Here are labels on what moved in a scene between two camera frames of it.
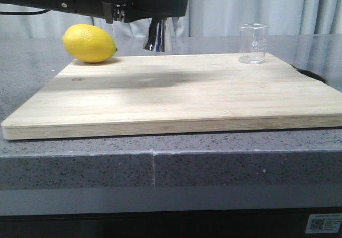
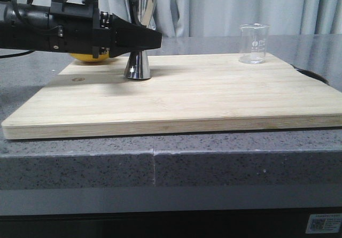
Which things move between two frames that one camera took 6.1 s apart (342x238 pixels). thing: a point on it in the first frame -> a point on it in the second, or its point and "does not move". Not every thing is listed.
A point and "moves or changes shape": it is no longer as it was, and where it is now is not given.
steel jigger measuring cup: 155,38 moves or changes shape
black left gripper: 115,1 -> 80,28
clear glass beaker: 253,38 does not move
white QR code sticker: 324,223 does not move
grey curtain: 215,8 does not move
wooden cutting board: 129,94 does not move
